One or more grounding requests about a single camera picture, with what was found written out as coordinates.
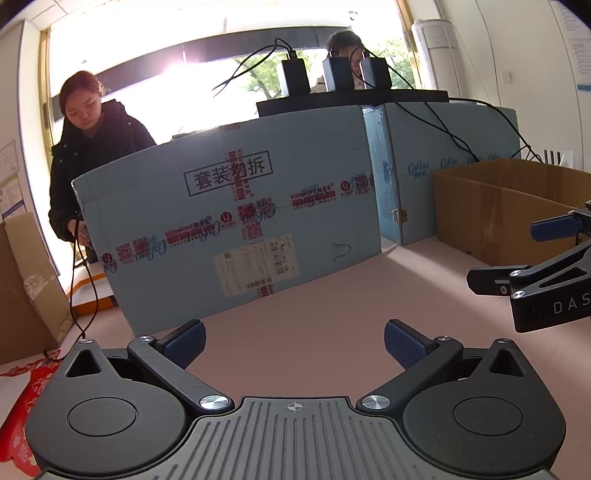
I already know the large blue cardboard box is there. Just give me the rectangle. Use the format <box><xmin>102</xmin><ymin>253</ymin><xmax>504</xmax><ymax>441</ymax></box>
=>
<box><xmin>71</xmin><ymin>105</ymin><xmax>383</xmax><ymax>337</ymax></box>

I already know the open brown cardboard box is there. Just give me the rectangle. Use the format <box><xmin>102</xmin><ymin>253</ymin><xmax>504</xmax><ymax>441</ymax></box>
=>
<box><xmin>433</xmin><ymin>158</ymin><xmax>591</xmax><ymax>267</ymax></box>

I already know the narrow blue cardboard box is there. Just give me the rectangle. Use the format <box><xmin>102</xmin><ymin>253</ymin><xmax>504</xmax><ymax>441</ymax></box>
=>
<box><xmin>362</xmin><ymin>102</ymin><xmax>520</xmax><ymax>245</ymax></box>

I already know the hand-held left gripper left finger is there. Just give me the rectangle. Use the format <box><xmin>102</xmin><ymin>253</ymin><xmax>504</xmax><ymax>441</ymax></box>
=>
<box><xmin>53</xmin><ymin>319</ymin><xmax>234</xmax><ymax>413</ymax></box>

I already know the orange and white box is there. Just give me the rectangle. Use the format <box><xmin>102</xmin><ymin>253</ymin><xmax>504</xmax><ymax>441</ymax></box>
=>
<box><xmin>69</xmin><ymin>270</ymin><xmax>121</xmax><ymax>318</ymax></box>

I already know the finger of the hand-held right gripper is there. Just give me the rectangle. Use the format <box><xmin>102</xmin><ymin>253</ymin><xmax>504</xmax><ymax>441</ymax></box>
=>
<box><xmin>530</xmin><ymin>199</ymin><xmax>591</xmax><ymax>243</ymax></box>
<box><xmin>466</xmin><ymin>240</ymin><xmax>591</xmax><ymax>299</ymax></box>

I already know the white wall notice sheet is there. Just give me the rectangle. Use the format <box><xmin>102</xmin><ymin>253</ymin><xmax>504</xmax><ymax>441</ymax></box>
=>
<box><xmin>573</xmin><ymin>39</ymin><xmax>591</xmax><ymax>93</ymax></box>
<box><xmin>0</xmin><ymin>178</ymin><xmax>24</xmax><ymax>217</ymax></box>
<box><xmin>551</xmin><ymin>0</ymin><xmax>588</xmax><ymax>33</ymax></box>
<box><xmin>0</xmin><ymin>141</ymin><xmax>19</xmax><ymax>175</ymax></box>

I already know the taped brown cardboard box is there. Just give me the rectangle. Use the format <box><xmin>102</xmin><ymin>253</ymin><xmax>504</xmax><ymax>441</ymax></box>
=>
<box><xmin>0</xmin><ymin>211</ymin><xmax>75</xmax><ymax>365</ymax></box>

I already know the black power adapter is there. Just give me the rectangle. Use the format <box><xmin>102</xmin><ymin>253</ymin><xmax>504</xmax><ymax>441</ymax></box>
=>
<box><xmin>322</xmin><ymin>56</ymin><xmax>355</xmax><ymax>92</ymax></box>
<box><xmin>276</xmin><ymin>58</ymin><xmax>311</xmax><ymax>97</ymax></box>
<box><xmin>359</xmin><ymin>56</ymin><xmax>393</xmax><ymax>90</ymax></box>

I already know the red paper decoration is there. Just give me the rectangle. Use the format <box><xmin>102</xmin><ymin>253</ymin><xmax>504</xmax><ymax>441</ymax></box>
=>
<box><xmin>0</xmin><ymin>359</ymin><xmax>63</xmax><ymax>478</ymax></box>

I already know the black cable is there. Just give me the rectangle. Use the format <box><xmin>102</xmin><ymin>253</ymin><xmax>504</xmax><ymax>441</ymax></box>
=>
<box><xmin>447</xmin><ymin>98</ymin><xmax>543</xmax><ymax>161</ymax></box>
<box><xmin>212</xmin><ymin>39</ymin><xmax>297</xmax><ymax>92</ymax></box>
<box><xmin>396</xmin><ymin>102</ymin><xmax>483</xmax><ymax>157</ymax></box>
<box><xmin>44</xmin><ymin>208</ymin><xmax>100</xmax><ymax>361</ymax></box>

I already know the black power strip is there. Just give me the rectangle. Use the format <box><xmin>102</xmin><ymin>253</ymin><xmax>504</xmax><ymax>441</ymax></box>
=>
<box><xmin>256</xmin><ymin>90</ymin><xmax>450</xmax><ymax>117</ymax></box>

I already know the white standing air conditioner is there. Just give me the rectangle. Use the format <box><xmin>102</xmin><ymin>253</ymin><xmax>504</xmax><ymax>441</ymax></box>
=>
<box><xmin>411</xmin><ymin>18</ymin><xmax>465</xmax><ymax>100</ymax></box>

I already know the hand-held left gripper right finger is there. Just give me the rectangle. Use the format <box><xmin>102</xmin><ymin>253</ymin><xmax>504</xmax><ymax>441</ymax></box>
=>
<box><xmin>358</xmin><ymin>318</ymin><xmax>539</xmax><ymax>413</ymax></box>

